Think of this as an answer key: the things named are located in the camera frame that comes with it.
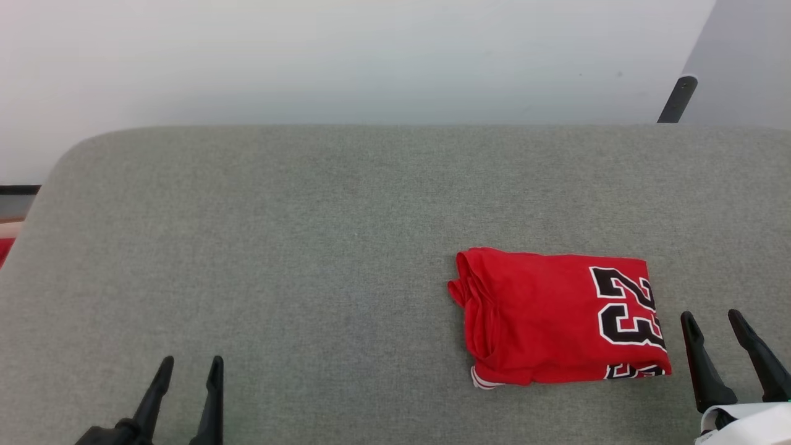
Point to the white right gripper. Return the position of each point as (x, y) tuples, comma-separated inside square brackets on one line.
[(754, 426)]

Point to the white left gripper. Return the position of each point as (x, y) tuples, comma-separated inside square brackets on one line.
[(105, 436)]

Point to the red basketball jersey white trim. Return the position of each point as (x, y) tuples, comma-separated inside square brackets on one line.
[(544, 315)]

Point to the grey fabric sofa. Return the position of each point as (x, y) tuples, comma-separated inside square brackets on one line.
[(309, 247)]

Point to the red object beside sofa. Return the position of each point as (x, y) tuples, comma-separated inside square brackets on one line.
[(5, 250)]

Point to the black slanted post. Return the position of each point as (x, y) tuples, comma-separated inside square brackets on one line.
[(678, 99)]

